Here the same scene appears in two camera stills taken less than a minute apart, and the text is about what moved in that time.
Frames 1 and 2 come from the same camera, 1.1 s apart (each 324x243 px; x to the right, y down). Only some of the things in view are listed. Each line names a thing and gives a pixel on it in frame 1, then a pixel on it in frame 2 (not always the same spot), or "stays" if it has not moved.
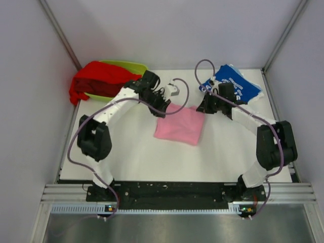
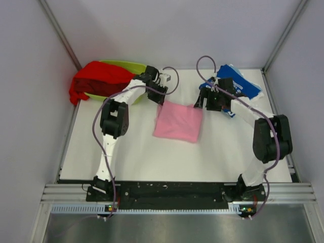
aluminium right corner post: (267, 64) stays
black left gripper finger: (162, 115) to (160, 101)
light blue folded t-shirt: (236, 70) stays
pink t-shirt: (186, 125) stays
